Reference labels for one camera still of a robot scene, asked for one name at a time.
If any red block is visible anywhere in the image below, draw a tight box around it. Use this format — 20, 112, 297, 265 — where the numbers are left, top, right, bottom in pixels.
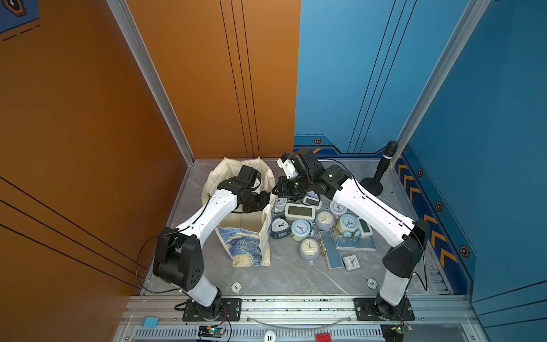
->
316, 333, 333, 342

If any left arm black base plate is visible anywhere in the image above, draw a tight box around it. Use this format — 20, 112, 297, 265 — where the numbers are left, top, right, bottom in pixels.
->
182, 298, 242, 322

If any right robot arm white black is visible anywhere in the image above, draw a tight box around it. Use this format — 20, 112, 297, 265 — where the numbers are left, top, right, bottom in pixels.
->
272, 148, 430, 321

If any white round marker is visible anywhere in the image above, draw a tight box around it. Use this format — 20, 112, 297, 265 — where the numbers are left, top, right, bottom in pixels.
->
231, 282, 242, 294
366, 278, 377, 290

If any white round number tag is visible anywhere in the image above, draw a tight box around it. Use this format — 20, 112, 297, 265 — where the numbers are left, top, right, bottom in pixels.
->
264, 330, 277, 342

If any pale blue round clock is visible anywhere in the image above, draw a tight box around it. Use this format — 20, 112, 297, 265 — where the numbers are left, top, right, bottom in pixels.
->
299, 238, 321, 262

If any white round alarm clock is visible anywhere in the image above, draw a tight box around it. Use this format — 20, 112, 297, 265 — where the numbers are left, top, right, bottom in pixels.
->
328, 200, 348, 218

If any black microphone on stand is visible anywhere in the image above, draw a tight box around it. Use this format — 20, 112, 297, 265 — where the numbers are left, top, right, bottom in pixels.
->
360, 141, 399, 196

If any blue cream twin-bell clock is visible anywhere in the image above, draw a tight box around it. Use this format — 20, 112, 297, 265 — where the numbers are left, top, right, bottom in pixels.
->
291, 219, 316, 242

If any cream canvas bag starry print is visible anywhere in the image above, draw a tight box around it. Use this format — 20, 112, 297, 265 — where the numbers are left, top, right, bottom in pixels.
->
202, 158, 276, 267

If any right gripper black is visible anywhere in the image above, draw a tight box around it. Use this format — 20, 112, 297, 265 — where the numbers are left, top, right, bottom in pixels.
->
269, 175, 314, 198

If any green circuit board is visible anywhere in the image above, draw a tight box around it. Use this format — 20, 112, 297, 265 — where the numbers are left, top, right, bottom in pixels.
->
197, 326, 226, 341

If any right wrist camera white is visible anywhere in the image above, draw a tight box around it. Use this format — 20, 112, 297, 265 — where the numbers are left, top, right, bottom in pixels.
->
277, 153, 298, 179

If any dark teal alarm clock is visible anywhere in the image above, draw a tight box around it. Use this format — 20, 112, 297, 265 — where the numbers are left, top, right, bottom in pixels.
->
270, 215, 291, 239

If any white round marker right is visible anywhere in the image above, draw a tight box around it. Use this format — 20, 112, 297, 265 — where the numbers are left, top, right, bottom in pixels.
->
366, 278, 377, 290

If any white twin-bell alarm clock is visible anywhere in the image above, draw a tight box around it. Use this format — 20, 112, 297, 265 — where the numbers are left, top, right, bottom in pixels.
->
273, 198, 288, 214

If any white round marker left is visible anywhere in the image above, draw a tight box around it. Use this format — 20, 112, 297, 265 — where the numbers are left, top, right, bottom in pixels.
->
231, 282, 242, 294

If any blue sponge block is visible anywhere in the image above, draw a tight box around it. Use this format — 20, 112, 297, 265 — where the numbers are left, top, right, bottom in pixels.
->
141, 316, 160, 329

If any large white digital clock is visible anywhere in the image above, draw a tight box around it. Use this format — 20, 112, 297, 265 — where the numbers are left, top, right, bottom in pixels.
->
284, 203, 316, 221

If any small white square clock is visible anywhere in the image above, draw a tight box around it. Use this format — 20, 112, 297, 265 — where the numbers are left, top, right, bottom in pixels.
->
343, 255, 360, 272

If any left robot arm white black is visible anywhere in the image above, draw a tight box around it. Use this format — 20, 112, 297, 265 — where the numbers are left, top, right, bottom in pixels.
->
152, 165, 270, 319

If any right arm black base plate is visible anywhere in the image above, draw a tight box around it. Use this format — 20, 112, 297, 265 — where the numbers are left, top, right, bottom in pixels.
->
353, 296, 415, 321

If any small white digital clock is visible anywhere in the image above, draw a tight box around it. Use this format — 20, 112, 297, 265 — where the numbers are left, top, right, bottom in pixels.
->
302, 192, 323, 210

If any yellow blue twin-bell clock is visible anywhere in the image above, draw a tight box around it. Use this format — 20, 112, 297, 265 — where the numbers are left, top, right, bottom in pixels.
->
336, 214, 361, 238

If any grey blue rectangular mirror clock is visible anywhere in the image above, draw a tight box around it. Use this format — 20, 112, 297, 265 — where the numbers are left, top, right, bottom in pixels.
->
319, 231, 344, 269

